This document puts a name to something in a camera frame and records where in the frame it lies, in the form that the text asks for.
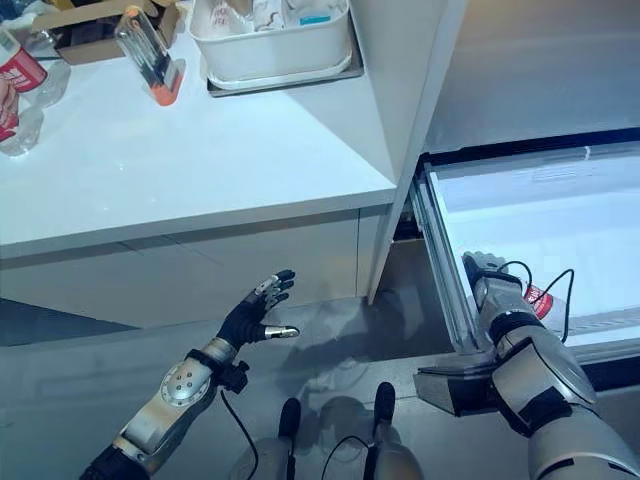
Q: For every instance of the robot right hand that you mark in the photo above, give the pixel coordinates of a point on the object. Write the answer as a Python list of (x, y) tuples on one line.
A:
[(497, 292)]

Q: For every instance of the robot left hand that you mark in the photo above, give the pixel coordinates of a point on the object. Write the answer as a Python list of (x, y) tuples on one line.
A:
[(242, 320)]

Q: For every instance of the robot left arm silver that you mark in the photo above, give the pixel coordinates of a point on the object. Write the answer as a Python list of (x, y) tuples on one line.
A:
[(167, 400)]

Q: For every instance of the robot right arm silver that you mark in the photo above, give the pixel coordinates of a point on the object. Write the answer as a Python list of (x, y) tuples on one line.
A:
[(545, 380)]

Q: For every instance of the refrigerator drawer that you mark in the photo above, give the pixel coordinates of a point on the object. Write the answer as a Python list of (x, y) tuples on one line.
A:
[(540, 210)]

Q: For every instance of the silver refrigerator body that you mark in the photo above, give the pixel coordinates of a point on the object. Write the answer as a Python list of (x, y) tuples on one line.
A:
[(500, 65)]

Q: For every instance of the white counter cabinet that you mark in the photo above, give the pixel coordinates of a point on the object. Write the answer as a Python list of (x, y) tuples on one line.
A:
[(200, 260)]

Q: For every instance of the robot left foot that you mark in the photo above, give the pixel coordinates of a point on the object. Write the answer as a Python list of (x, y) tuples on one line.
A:
[(289, 417)]

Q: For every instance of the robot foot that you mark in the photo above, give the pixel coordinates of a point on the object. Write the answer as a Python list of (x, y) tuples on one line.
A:
[(289, 417), (384, 402)]

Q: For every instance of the robot left leg silver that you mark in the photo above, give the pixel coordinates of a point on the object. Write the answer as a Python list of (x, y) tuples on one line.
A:
[(270, 457)]

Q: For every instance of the robot leg silver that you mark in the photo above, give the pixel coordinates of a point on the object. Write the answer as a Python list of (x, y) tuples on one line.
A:
[(397, 455), (270, 457)]

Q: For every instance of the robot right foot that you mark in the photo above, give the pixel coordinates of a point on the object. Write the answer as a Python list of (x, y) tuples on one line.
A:
[(384, 402)]

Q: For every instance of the robot right leg silver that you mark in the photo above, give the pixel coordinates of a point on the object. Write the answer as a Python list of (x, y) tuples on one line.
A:
[(397, 455)]

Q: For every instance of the white plastic bin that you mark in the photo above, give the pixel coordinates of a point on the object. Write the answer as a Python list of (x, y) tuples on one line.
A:
[(270, 50)]

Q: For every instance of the clear case orange base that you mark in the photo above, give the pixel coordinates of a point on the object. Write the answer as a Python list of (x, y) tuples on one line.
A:
[(150, 55)]

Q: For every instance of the clear plastic bottle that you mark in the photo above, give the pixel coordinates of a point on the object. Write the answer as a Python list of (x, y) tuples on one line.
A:
[(55, 82)]

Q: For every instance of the white printed packet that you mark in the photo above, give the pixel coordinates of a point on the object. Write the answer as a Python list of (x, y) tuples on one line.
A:
[(222, 12)]

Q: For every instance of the blue white packet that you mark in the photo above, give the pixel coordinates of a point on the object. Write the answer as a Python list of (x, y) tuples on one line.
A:
[(315, 19)]

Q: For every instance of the cardboard box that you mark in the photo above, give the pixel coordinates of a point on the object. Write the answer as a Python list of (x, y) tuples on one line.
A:
[(160, 20)]

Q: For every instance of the large bottle red label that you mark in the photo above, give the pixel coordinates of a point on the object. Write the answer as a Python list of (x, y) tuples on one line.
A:
[(17, 75)]

